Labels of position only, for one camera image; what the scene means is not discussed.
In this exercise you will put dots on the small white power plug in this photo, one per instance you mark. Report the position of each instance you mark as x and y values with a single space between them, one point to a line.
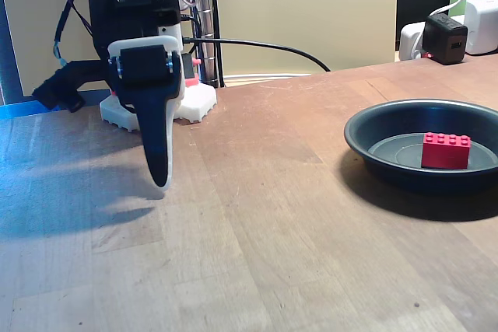
408 40

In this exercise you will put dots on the blue tape strip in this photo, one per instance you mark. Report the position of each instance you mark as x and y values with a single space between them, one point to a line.
19 110

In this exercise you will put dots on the red lego block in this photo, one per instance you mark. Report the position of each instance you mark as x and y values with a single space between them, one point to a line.
445 153

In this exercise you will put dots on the black cube charger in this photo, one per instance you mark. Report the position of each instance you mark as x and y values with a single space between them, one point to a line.
443 38

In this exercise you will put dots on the dark board frame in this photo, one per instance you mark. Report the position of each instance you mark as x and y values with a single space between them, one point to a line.
8 56

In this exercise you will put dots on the black camera on mount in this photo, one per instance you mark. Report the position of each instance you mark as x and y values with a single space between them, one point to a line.
54 89

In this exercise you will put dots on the dark round metal bin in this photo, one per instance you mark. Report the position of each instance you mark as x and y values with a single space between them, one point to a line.
389 141

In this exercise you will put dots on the large white power adapter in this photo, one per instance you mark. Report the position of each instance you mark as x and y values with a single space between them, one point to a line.
482 25

